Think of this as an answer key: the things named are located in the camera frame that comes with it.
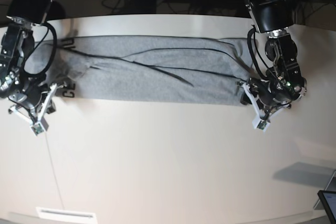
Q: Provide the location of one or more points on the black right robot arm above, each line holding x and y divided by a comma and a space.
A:
18, 44

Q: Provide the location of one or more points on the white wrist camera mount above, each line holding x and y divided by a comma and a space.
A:
38, 124
263, 113

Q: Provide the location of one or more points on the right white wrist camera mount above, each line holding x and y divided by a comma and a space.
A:
38, 124

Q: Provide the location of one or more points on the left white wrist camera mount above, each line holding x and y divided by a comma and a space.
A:
263, 113

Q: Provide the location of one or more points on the white flat label strip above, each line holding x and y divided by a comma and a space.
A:
41, 210

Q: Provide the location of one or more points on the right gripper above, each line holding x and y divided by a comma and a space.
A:
33, 96

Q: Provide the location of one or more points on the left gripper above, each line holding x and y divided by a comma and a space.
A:
268, 93

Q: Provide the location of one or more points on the grey T-shirt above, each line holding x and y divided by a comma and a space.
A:
154, 68

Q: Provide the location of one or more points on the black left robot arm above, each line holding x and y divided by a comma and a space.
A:
282, 83

